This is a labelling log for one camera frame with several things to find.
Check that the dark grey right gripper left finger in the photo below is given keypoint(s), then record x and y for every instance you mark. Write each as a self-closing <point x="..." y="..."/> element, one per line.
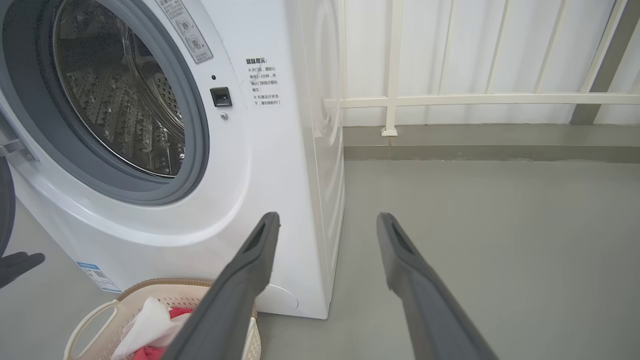
<point x="225" y="300"/>

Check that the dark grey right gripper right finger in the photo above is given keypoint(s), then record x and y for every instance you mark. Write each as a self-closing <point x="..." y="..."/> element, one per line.
<point x="430" y="310"/>

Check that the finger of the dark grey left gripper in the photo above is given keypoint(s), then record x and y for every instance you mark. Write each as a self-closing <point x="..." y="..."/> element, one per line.
<point x="17" y="265"/>

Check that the grey washing machine door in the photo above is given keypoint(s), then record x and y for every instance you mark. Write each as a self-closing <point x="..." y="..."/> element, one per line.
<point x="5" y="210"/>

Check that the red and white garment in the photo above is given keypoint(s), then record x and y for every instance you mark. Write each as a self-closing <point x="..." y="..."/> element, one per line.
<point x="150" y="325"/>

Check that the cream perforated laundry basket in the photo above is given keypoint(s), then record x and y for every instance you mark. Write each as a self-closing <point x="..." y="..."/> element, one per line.
<point x="95" y="330"/>

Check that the white washing machine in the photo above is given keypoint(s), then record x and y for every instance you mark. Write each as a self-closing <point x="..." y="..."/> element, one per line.
<point x="260" y="175"/>

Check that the blue energy label sticker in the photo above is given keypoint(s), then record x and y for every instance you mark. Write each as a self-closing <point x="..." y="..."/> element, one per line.
<point x="100" y="277"/>

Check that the white metal railing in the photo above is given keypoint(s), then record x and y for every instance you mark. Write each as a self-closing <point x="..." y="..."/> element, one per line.
<point x="475" y="100"/>

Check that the grey warning sticker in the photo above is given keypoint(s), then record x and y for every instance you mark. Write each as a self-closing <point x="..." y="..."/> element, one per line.
<point x="187" y="30"/>

